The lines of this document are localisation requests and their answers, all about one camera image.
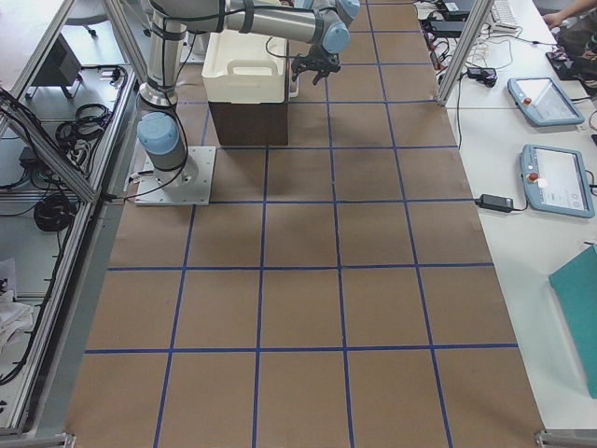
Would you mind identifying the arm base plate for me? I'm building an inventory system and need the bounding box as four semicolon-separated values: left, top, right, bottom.
133;147;216;206

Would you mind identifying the cream plastic tray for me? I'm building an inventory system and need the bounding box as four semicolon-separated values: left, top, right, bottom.
201;30;287;104

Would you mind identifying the upper teach pendant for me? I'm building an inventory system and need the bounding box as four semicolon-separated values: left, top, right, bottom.
507;77;585;127

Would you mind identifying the wooden drawer with white handle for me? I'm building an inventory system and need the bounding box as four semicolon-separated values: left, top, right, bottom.
288;63;299;98

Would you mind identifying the lower teach pendant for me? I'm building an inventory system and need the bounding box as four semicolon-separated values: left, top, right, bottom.
521;144;595;218

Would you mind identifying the aluminium frame post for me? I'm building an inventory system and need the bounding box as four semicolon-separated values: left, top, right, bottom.
436;0;493;106

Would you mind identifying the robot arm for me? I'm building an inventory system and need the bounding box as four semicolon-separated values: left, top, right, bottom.
137;1;360;188

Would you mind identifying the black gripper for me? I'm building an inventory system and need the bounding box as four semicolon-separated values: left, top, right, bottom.
292;45;340;85

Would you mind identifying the black power adapter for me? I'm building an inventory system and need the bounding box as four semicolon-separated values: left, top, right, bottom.
475;194;514;213

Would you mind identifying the dark wooden drawer cabinet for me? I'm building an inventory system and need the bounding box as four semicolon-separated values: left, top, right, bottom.
208;59;288;147

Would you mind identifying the teach pendant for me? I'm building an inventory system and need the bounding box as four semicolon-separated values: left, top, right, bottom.
507;77;585;127
521;144;595;218

